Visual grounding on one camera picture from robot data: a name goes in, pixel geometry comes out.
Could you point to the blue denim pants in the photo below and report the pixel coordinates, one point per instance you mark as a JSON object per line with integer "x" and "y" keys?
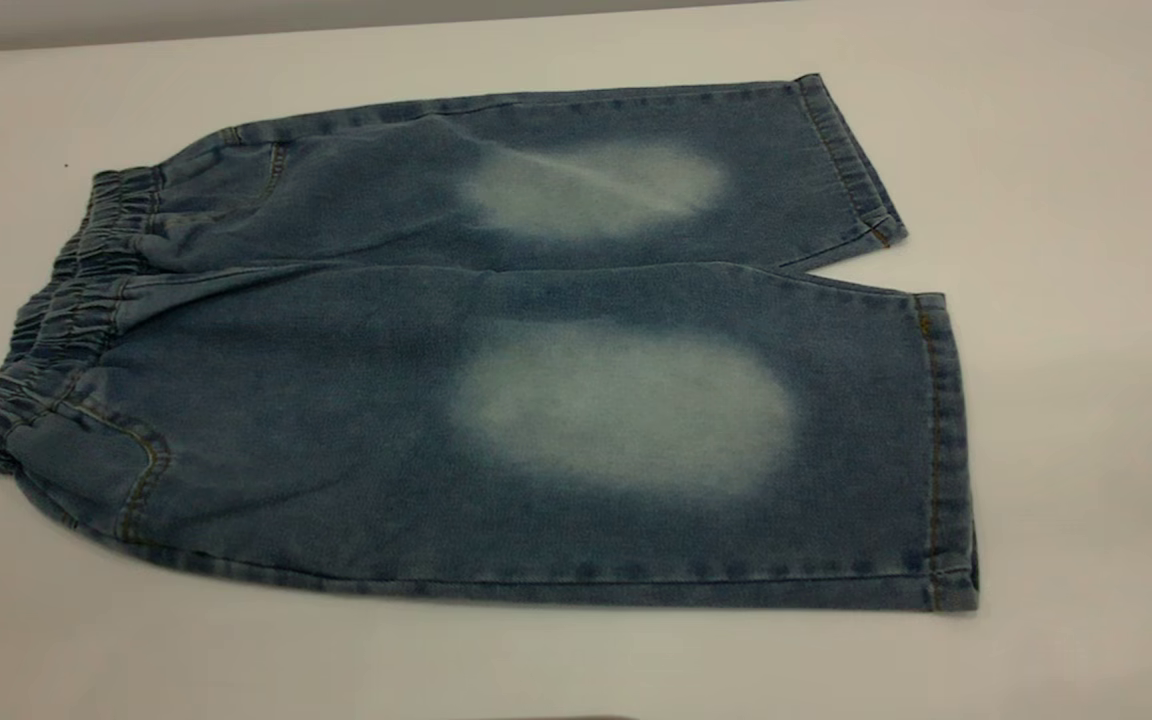
{"x": 336, "y": 420}

